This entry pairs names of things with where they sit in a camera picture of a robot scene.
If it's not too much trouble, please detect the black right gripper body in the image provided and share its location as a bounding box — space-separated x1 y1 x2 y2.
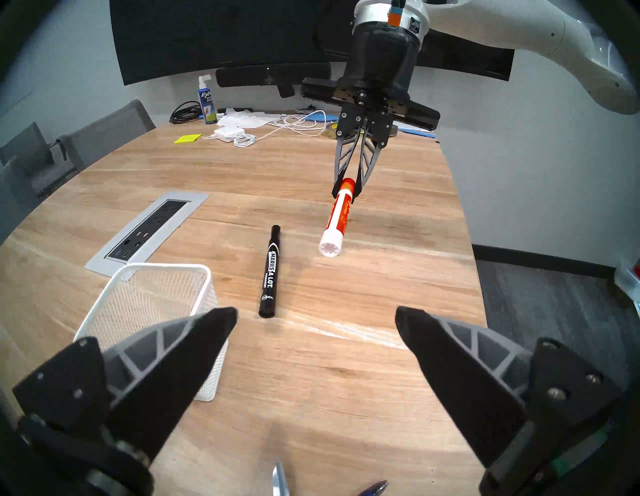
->
300 22 442 133

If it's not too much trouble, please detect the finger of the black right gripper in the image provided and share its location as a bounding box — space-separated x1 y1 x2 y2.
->
331 106 366 198
352 112 394 204

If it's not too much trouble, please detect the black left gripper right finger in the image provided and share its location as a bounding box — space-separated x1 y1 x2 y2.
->
394 306 624 469

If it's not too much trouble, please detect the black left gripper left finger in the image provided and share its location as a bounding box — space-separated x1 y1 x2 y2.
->
12 307 239 465

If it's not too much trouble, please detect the orange white dry-erase marker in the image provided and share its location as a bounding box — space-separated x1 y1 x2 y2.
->
318 177 357 259

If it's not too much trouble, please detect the black permanent marker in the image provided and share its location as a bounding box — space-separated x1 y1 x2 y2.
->
258 224 282 320

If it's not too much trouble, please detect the white mesh pen holder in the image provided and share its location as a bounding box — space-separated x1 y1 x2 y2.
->
73 263 232 403

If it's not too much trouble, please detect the black video sound bar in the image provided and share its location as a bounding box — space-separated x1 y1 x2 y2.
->
215 62 332 99

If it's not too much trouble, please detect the white crumpled plastic bag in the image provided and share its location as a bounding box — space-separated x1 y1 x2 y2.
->
216 107 282 130

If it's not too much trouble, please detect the grey table power outlet panel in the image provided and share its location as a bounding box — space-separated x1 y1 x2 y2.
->
84 190 210 279

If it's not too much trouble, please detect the whiteboard cleaner spray bottle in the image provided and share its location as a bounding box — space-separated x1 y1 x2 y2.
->
197 75 219 125

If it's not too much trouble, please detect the grey armrest swivel chair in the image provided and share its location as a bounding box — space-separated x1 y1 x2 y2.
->
0 121 68 173

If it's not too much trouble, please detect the white charger with cable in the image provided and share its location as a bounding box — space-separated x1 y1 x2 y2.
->
214 112 328 149

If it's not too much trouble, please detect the large black wall screen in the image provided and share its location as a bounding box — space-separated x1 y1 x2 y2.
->
109 0 516 87

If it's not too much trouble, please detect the black coiled cable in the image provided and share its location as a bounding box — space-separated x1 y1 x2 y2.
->
169 101 203 125

